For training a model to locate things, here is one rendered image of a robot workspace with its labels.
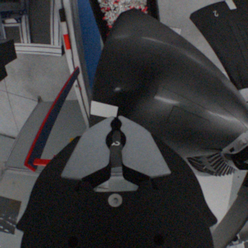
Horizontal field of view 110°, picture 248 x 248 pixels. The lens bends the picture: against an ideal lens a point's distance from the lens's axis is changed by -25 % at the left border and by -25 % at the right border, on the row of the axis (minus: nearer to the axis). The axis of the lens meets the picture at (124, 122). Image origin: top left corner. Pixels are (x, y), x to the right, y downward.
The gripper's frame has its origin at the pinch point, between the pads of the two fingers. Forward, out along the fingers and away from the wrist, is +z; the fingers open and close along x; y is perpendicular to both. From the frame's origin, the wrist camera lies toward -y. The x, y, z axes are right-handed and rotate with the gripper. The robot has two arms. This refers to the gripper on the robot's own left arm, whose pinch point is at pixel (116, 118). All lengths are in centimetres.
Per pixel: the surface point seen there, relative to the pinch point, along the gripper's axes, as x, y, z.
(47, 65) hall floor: -78, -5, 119
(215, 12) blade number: 23.9, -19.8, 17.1
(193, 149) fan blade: 12.2, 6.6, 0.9
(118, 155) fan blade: 0.1, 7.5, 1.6
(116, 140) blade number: -0.2, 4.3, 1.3
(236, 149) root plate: 23.5, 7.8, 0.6
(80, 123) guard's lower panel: -39, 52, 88
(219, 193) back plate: 41, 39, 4
